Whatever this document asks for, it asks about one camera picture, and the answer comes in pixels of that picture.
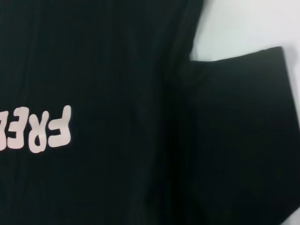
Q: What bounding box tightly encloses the black t-shirt with FREE print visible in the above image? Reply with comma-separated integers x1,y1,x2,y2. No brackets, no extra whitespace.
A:
0,0,300,225

